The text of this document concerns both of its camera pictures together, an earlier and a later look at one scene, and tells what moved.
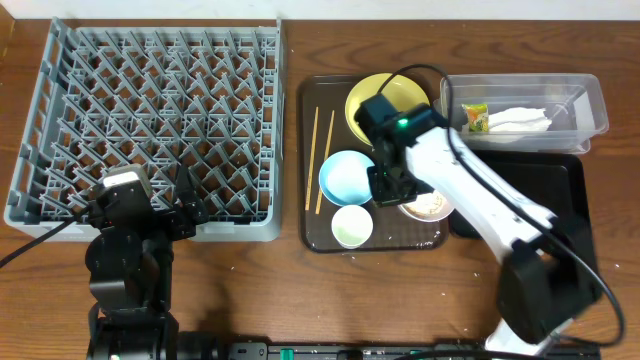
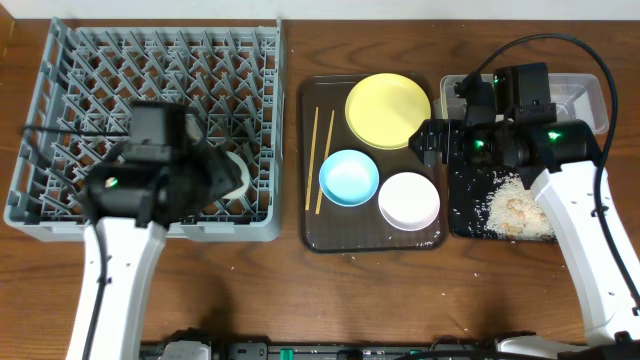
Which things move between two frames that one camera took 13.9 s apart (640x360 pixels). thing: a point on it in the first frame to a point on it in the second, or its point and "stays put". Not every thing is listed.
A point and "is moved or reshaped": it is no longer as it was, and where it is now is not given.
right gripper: (382, 196) to (451, 131)
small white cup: (351, 226) to (244, 176)
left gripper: (163, 215) to (226, 170)
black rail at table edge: (396, 351) stays put
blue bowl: (344, 178) stays put
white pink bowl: (429, 207) is moved or reshaped
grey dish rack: (207, 98) stays put
